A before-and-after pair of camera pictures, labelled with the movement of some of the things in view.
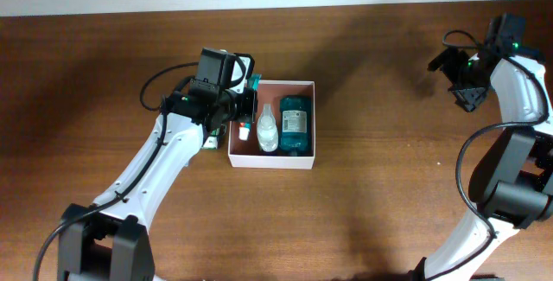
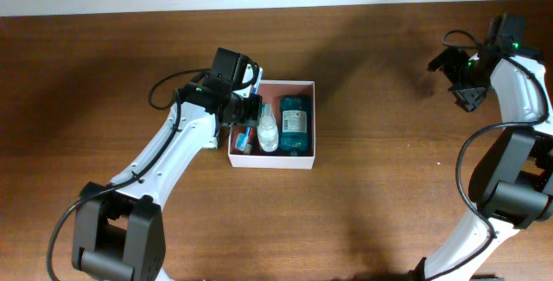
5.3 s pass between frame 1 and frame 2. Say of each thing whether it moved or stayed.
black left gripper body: stayed
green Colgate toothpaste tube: moved
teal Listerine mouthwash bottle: stayed
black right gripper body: stayed
